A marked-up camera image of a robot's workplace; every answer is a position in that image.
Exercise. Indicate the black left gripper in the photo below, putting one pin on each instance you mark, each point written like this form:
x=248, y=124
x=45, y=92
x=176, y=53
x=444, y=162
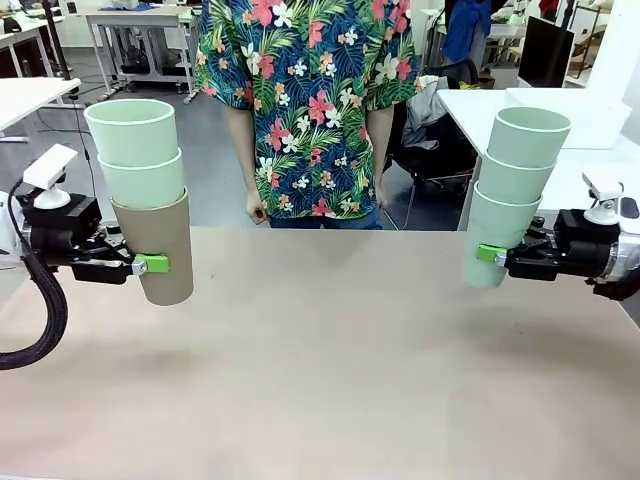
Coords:
x=60, y=225

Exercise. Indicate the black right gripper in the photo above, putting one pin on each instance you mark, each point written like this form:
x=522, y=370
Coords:
x=582, y=245

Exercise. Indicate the pale green cup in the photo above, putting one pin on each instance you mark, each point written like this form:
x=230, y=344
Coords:
x=142, y=187
x=487, y=225
x=515, y=185
x=132, y=140
x=525, y=147

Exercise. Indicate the brown cup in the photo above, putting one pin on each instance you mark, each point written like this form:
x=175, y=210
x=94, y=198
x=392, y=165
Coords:
x=160, y=235

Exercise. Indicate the white plastic basket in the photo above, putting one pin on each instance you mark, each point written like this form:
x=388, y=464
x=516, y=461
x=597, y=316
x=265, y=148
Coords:
x=595, y=115

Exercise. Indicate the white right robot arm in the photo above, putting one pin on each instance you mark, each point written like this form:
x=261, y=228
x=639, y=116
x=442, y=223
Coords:
x=631, y=250

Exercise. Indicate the person's left forearm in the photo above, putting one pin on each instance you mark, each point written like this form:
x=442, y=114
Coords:
x=380, y=145

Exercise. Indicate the person's right forearm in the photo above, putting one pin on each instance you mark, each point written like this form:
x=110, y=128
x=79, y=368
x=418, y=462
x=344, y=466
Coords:
x=242, y=155

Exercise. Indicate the person's right hand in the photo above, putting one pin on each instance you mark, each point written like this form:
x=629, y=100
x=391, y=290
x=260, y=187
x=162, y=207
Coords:
x=257, y=210

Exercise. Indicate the person's left hand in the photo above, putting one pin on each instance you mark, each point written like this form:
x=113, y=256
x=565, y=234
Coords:
x=381, y=197

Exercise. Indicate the black office chair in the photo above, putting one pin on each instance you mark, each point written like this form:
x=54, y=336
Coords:
x=440, y=165

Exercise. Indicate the grey cloth on chair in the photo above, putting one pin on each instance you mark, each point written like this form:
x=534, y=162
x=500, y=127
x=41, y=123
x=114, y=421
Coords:
x=425, y=115

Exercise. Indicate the white side table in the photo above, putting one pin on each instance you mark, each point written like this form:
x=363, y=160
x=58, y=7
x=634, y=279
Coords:
x=30, y=97

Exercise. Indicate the black monitor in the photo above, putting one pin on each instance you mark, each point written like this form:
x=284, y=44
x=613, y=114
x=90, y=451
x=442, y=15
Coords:
x=545, y=50

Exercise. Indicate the wooden chair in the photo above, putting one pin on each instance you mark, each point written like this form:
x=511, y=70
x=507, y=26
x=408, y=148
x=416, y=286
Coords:
x=590, y=47

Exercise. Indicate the blue jacket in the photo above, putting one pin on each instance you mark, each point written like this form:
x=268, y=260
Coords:
x=465, y=30

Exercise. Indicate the black stand pole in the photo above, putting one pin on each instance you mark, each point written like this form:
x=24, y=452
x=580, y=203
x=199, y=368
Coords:
x=52, y=35

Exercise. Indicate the person in floral shirt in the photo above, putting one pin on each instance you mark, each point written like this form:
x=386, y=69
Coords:
x=310, y=100

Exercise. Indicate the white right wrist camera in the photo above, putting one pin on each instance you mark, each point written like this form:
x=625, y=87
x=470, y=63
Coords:
x=602, y=187

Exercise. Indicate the white metal-frame desk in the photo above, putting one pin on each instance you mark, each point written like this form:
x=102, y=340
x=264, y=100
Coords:
x=135, y=20

